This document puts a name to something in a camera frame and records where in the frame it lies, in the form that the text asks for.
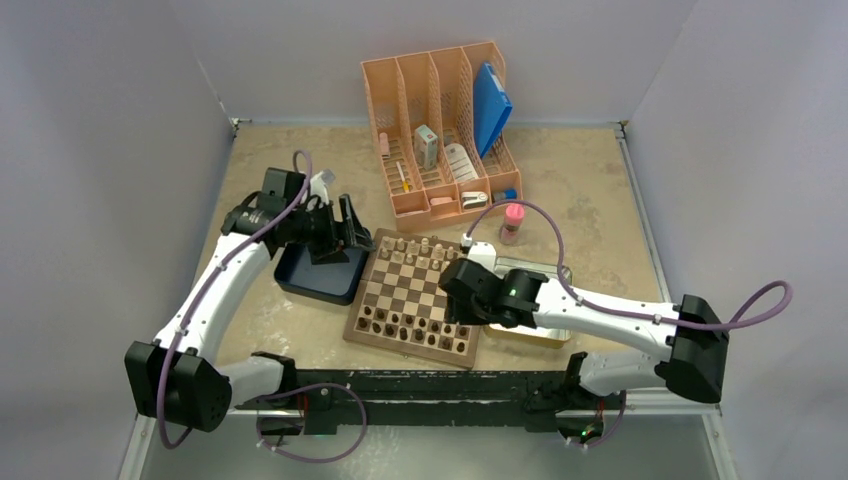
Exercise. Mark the white red small box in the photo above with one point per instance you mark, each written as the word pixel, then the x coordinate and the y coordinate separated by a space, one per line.
pixel 425 146

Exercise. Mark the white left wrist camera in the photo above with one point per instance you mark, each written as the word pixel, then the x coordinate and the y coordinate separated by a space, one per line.
pixel 318 191

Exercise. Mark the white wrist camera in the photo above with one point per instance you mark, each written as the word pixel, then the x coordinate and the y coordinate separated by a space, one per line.
pixel 318 191
pixel 480 252

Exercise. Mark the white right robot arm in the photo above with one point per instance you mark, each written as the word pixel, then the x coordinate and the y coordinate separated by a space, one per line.
pixel 678 346

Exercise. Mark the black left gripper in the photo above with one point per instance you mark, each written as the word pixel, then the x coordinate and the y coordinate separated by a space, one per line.
pixel 329 249

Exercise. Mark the light chess pieces row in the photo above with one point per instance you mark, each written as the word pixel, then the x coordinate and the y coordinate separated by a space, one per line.
pixel 407 256

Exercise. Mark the white labelled packet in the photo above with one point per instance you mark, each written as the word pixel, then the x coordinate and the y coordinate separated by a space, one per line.
pixel 460 163

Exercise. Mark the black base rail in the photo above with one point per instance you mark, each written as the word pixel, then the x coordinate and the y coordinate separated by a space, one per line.
pixel 537 401

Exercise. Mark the yellow pen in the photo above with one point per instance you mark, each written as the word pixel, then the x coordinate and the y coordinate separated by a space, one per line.
pixel 404 182

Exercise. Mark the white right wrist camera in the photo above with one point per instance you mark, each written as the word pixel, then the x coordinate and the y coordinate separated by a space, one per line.
pixel 480 252

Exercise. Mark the blue folder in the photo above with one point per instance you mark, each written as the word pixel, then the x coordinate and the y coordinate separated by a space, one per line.
pixel 491 108

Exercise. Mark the orange file organizer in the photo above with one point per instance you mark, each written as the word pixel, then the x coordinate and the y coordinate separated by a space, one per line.
pixel 433 88

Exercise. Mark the pink cap bottle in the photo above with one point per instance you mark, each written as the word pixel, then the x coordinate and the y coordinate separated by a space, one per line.
pixel 513 218

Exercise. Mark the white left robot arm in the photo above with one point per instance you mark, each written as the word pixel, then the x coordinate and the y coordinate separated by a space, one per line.
pixel 173 377

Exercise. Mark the wooden chess board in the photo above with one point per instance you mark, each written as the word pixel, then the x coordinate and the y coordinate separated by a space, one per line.
pixel 417 295

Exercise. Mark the white stapler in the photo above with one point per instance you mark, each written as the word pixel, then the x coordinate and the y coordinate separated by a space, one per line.
pixel 473 200

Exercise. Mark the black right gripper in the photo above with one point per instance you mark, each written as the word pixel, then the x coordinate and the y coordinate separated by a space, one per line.
pixel 456 313

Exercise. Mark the blue cap glue stick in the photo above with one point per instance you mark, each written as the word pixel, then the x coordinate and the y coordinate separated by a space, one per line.
pixel 504 195

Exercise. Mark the dark blue tin tray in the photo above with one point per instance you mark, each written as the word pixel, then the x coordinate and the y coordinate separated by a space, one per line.
pixel 334 283

